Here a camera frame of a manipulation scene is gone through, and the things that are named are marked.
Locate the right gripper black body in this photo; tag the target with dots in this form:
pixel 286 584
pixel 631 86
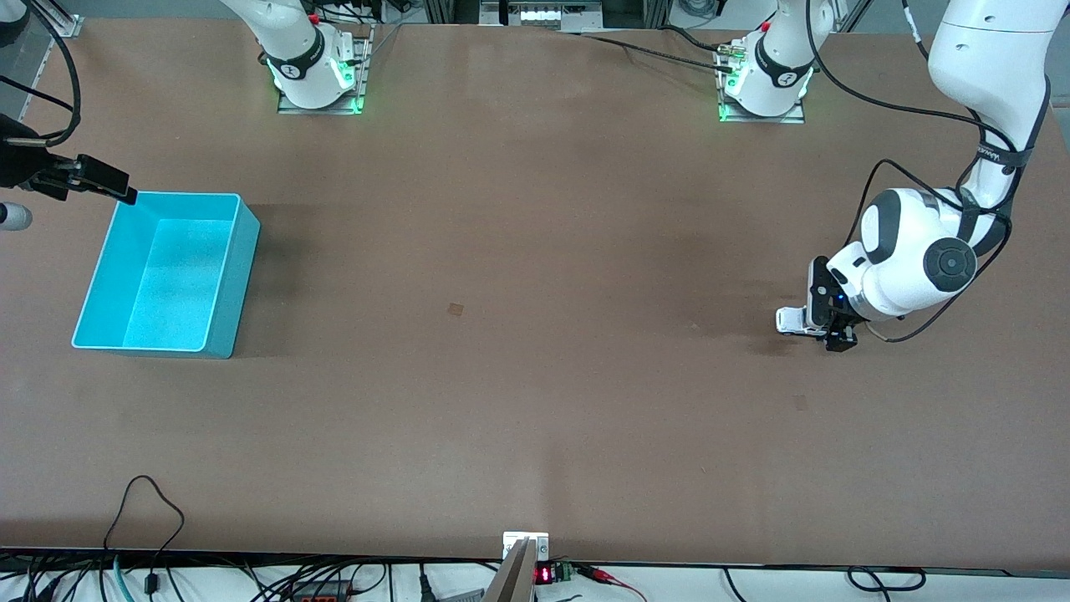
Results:
pixel 18 165

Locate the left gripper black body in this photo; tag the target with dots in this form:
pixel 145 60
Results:
pixel 838 318

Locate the white toy jeep black roof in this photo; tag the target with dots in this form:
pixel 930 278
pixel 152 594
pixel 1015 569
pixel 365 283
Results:
pixel 790 320

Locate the left white Franka arm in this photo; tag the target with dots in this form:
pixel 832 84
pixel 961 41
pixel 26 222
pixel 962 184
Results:
pixel 907 251

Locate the teal plastic bin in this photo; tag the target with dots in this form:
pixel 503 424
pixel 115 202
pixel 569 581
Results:
pixel 167 276

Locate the red clip lead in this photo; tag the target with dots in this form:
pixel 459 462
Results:
pixel 606 577

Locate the white mounting plate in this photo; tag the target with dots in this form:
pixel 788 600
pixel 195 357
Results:
pixel 539 543

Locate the red digit display module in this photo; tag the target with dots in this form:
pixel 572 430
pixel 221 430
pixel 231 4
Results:
pixel 547 574

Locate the grey control box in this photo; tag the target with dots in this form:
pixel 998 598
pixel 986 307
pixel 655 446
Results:
pixel 543 15

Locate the black power strip red switches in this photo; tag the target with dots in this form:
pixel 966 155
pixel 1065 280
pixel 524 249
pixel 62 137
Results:
pixel 322 595

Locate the aluminium corner bracket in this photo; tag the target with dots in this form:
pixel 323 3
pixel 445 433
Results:
pixel 65 23

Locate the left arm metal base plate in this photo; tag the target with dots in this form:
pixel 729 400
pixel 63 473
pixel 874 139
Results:
pixel 790 115

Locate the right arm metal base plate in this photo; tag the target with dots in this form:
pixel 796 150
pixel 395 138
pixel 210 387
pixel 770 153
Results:
pixel 359 67

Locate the aluminium camera mount bar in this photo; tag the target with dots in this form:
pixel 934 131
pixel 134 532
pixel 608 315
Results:
pixel 512 581

